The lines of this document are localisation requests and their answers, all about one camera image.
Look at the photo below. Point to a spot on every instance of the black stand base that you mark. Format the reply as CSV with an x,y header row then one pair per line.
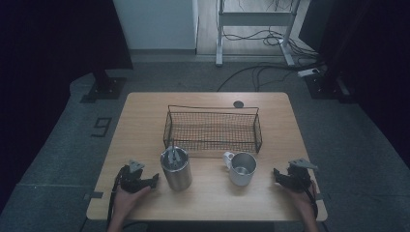
x,y
104,88
328,87

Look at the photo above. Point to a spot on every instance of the round grey table grommet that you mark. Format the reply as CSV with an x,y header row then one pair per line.
x,y
238,104

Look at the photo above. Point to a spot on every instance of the person's left hand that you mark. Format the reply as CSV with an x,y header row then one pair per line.
x,y
127,201

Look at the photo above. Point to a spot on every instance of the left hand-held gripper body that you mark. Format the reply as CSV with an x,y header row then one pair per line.
x,y
130,180

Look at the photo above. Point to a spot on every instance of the stainless steel tumbler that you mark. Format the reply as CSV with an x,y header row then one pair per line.
x,y
177,177

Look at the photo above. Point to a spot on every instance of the white cabinet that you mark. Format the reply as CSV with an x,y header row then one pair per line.
x,y
158,24

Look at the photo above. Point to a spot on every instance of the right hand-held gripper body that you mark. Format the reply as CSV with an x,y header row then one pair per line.
x,y
299,179

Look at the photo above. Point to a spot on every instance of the white metal desk frame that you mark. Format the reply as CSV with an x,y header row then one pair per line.
x,y
254,18

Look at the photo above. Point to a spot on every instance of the grey tape tab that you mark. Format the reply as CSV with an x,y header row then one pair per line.
x,y
319,196
94,195

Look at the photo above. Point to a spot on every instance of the white power strip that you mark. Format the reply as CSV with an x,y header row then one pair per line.
x,y
307,72

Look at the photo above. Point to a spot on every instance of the dark curtain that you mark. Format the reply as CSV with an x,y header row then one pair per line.
x,y
48,58
370,58

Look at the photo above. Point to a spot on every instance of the person's right hand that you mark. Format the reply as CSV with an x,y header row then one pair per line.
x,y
299,201

